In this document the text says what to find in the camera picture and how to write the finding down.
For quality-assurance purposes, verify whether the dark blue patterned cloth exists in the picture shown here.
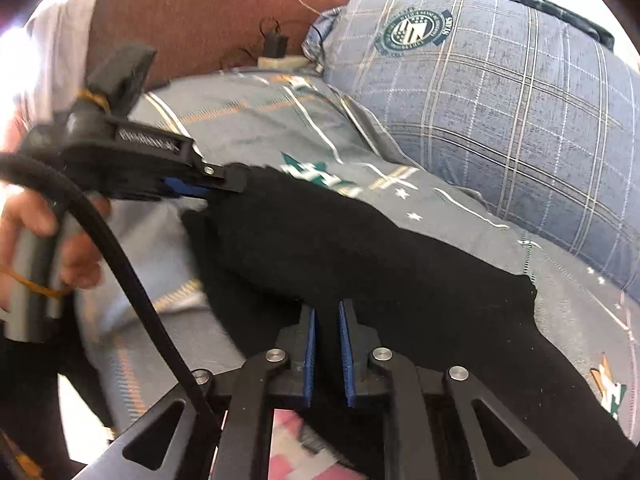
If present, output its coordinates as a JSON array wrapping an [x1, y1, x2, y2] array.
[[455, 0, 616, 51]]

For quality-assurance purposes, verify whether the person's white shirt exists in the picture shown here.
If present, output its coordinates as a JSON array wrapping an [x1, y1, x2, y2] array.
[[0, 0, 118, 131]]

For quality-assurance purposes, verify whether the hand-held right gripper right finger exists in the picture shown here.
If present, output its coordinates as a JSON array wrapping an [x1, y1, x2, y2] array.
[[339, 300, 582, 480]]

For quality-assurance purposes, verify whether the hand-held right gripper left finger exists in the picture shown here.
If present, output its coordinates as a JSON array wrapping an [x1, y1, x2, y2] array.
[[75, 304, 318, 480]]

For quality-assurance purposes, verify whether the person's left hand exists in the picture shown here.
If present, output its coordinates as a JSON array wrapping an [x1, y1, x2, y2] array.
[[0, 190, 112, 313]]

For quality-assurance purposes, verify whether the blue plaid pillow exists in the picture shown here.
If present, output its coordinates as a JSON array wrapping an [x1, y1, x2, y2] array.
[[302, 0, 640, 305]]

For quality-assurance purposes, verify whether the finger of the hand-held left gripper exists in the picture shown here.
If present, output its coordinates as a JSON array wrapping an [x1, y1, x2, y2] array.
[[160, 156, 250, 201]]

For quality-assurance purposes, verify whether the black charger with cable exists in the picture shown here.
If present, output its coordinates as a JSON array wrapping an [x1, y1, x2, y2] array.
[[220, 17, 290, 68]]

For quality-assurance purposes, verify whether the black braided cable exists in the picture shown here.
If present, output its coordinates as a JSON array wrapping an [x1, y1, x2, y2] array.
[[0, 152, 222, 443]]

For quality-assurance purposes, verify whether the person's leg in dark trousers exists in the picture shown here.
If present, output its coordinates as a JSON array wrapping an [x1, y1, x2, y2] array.
[[0, 305, 118, 480]]

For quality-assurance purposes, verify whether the black sock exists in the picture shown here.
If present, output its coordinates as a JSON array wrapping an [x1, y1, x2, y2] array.
[[182, 162, 637, 480]]

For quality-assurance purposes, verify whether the brown headboard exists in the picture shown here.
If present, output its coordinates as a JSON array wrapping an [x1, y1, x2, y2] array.
[[87, 0, 356, 90]]

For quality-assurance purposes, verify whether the white power strip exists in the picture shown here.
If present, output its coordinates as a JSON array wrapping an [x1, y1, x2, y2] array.
[[257, 56, 307, 69]]

